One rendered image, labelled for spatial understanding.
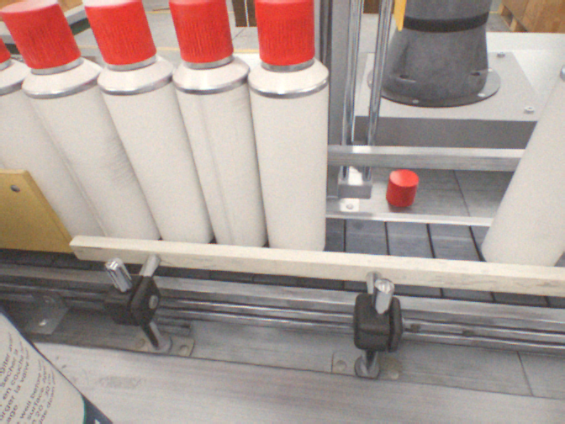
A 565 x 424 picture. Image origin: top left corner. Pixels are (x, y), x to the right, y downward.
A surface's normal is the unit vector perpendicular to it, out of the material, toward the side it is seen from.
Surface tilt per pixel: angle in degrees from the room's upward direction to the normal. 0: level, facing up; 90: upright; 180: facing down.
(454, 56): 72
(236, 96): 90
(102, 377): 0
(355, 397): 0
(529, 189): 90
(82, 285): 90
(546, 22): 90
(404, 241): 0
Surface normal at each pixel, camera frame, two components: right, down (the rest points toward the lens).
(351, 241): -0.06, -0.75
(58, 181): 0.65, 0.48
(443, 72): -0.19, 0.41
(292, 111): 0.06, 0.66
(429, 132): -0.25, 0.66
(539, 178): -0.90, 0.33
